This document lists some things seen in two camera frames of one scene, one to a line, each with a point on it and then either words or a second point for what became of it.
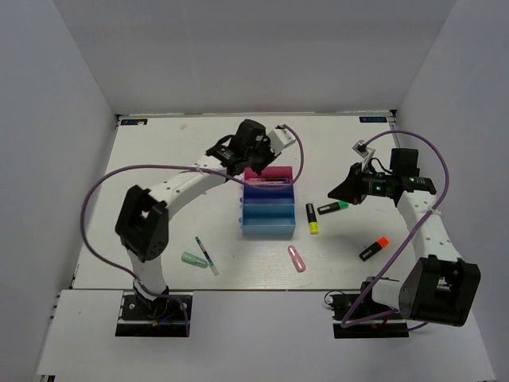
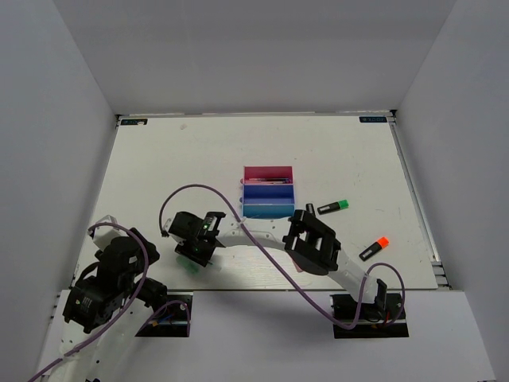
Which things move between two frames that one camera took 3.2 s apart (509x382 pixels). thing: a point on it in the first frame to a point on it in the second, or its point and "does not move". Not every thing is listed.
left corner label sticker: (134, 122) does not move
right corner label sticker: (372, 119) does not move
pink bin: (270, 176) does not move
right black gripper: (351, 189) to (184, 249)
